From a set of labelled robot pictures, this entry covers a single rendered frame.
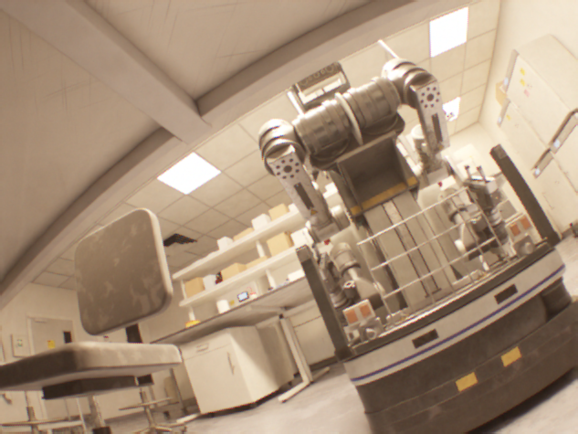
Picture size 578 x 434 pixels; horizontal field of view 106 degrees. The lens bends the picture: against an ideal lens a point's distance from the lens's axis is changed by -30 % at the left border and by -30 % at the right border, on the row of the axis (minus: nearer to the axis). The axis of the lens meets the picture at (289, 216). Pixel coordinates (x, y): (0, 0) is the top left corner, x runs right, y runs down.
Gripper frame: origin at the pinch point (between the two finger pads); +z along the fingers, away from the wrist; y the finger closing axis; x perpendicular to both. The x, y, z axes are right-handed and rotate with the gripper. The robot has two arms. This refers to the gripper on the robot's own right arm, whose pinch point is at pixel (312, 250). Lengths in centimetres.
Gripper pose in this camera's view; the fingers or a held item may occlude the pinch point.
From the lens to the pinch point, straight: 95.7
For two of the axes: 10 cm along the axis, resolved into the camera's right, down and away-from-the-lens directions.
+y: -1.8, 2.8, -9.4
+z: -4.5, -8.8, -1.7
